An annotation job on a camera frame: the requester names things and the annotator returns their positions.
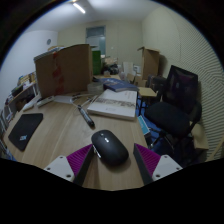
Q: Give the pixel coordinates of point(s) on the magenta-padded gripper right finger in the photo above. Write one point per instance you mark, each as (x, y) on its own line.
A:
(156, 165)

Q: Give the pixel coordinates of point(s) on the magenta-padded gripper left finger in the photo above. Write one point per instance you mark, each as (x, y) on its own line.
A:
(60, 166)

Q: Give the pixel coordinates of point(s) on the black computer mouse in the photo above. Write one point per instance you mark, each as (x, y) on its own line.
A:
(110, 148)

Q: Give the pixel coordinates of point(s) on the black mouse pad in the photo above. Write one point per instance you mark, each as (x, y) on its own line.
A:
(25, 130)

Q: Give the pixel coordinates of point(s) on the teal booklet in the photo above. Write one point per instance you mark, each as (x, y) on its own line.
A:
(144, 125)

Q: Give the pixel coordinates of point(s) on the black office chair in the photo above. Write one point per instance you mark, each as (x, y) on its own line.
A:
(166, 116)

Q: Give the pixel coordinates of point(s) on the black marker pen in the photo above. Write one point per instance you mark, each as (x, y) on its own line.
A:
(86, 116)

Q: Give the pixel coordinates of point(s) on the white remote control with buttons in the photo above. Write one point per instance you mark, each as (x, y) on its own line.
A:
(45, 101)

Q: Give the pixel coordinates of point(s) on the white paper sheet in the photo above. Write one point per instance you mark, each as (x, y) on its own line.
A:
(63, 99)

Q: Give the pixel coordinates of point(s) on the plain white remote control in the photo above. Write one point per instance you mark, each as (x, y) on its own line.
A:
(30, 104)

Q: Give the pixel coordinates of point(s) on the large white book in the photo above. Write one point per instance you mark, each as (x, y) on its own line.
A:
(115, 105)

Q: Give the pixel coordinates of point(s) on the small wooden stool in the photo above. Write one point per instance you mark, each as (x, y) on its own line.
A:
(146, 92)

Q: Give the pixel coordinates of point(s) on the cluttered shelf unit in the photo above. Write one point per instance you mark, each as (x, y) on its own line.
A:
(16, 93)

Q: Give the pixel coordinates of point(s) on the clear tape roll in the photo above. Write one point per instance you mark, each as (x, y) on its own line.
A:
(95, 88)

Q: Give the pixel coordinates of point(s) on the blue book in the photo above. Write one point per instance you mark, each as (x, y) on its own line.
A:
(120, 85)

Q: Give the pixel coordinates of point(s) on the large brown cardboard box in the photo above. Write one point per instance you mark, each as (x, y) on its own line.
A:
(71, 70)

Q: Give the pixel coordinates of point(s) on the open tall cardboard box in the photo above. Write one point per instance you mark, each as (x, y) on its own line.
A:
(150, 63)

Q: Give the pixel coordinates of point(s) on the green cabinet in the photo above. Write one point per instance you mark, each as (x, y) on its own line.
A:
(96, 62)

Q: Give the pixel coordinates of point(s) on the grey-framed window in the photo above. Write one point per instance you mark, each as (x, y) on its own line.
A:
(96, 38)

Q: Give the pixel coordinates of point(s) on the ceiling tube light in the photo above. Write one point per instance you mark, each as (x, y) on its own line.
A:
(79, 7)

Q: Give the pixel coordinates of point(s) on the round wall clock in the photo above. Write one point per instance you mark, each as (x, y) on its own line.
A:
(49, 41)

